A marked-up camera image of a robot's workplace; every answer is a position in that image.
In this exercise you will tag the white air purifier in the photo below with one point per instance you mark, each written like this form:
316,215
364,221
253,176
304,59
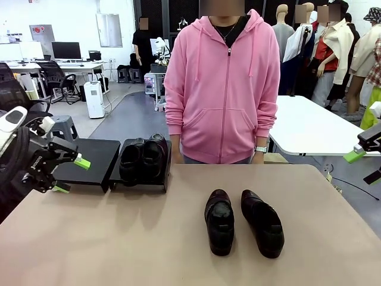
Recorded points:
94,99

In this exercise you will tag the person's right hand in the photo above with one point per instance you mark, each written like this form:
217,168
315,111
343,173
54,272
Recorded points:
177,149

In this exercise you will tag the black metal shoe stand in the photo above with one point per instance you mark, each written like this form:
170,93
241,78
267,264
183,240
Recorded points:
95,161
166,167

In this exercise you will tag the grey plastic stool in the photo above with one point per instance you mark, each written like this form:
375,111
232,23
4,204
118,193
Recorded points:
64,125

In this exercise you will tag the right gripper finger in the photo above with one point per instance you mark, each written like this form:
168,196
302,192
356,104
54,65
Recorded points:
373,178
367,140

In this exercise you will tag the mannequin in grey tank top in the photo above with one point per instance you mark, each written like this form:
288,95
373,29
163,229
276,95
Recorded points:
282,38

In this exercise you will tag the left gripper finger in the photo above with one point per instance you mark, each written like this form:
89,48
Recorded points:
77,159
61,187

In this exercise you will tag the black computer monitor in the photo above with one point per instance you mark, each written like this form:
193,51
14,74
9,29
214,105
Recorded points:
66,50

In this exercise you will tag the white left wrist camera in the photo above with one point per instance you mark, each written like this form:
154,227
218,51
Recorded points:
47,125

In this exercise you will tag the glossy black leather shoe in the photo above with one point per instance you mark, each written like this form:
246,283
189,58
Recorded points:
154,155
131,162

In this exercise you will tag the neon yellow trousers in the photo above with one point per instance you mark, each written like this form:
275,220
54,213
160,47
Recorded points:
370,113

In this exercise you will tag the person's left hand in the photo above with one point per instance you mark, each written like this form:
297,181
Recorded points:
258,158

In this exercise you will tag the mannequin in white navy jacket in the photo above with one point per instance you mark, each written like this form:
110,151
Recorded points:
297,44

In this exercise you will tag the small black office chair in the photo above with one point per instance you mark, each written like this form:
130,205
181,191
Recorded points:
55,77

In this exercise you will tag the person in pink hoodie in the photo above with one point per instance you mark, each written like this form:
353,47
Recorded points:
223,89

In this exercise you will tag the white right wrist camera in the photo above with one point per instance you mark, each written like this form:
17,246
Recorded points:
376,110

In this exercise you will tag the dark shoe with grey insole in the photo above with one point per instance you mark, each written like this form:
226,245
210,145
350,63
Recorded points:
219,229

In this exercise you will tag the lit computer case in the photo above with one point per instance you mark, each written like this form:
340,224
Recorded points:
151,83

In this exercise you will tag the silver wristwatch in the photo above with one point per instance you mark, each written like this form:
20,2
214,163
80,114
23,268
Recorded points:
261,149

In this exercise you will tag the grey board with red marks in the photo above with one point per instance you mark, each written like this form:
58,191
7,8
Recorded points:
41,34

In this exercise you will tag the black plastic stool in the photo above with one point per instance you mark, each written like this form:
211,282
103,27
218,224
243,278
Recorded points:
123,76
135,76

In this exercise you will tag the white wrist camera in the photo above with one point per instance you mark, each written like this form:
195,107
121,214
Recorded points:
376,110
47,125

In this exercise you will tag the background person in black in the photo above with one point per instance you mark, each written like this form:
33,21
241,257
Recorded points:
143,44

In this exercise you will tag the white side table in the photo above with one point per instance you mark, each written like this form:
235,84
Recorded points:
312,128

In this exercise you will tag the mannequin in red top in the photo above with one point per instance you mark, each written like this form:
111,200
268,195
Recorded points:
339,44

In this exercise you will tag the mannequin with bucket hat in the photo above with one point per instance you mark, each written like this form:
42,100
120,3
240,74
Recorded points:
366,50

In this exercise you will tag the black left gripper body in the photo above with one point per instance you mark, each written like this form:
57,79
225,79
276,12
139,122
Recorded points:
35,161

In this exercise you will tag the large black mesh office chair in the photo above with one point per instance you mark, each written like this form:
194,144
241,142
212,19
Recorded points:
18,98

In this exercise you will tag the person's right forearm pink sleeve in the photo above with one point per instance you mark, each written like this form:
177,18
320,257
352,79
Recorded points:
174,122

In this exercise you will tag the white wall panel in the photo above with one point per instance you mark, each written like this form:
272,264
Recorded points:
109,29

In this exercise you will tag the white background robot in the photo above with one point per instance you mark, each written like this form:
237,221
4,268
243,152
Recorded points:
160,49

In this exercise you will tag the white office desk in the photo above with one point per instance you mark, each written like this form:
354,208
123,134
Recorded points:
74,66

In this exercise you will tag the person's left forearm pink sleeve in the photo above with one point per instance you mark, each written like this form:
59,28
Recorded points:
266,125

